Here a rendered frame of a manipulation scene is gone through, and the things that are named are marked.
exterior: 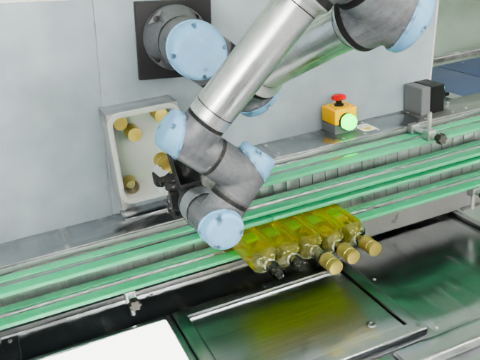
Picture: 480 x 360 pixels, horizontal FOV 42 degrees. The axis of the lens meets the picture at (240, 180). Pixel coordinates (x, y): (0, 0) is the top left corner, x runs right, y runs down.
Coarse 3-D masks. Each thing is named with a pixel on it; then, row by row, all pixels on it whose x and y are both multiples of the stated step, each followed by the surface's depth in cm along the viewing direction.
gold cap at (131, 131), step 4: (128, 124) 148; (132, 124) 148; (128, 128) 146; (132, 128) 145; (136, 128) 145; (124, 132) 148; (128, 132) 145; (132, 132) 145; (136, 132) 145; (140, 132) 146; (128, 136) 145; (132, 136) 145; (136, 136) 146; (140, 136) 146; (132, 140) 146; (136, 140) 146
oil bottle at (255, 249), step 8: (248, 232) 147; (256, 232) 147; (240, 240) 145; (248, 240) 144; (256, 240) 143; (264, 240) 143; (240, 248) 146; (248, 248) 141; (256, 248) 140; (264, 248) 140; (272, 248) 140; (248, 256) 142; (256, 256) 138; (264, 256) 138; (272, 256) 138; (248, 264) 143; (256, 264) 139; (256, 272) 140; (264, 272) 139
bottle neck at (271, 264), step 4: (268, 260) 137; (272, 260) 137; (264, 264) 137; (268, 264) 136; (272, 264) 136; (276, 264) 135; (264, 268) 138; (268, 268) 136; (272, 268) 135; (276, 268) 134; (280, 268) 134; (272, 272) 134; (276, 272) 137; (280, 272) 136; (284, 272) 134; (272, 276) 135; (276, 276) 135; (280, 276) 135
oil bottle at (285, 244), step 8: (264, 224) 151; (272, 224) 150; (264, 232) 147; (272, 232) 147; (280, 232) 146; (272, 240) 143; (280, 240) 143; (288, 240) 142; (280, 248) 140; (288, 248) 140; (296, 248) 140; (280, 256) 140; (280, 264) 141; (288, 264) 141
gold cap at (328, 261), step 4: (328, 252) 137; (324, 256) 136; (328, 256) 136; (332, 256) 136; (320, 260) 137; (324, 260) 136; (328, 260) 135; (332, 260) 134; (336, 260) 134; (320, 264) 138; (324, 264) 136; (328, 264) 134; (332, 264) 134; (336, 264) 134; (340, 264) 134; (324, 268) 137; (328, 268) 134; (332, 268) 134; (336, 268) 134; (340, 268) 135; (332, 272) 134; (336, 272) 135
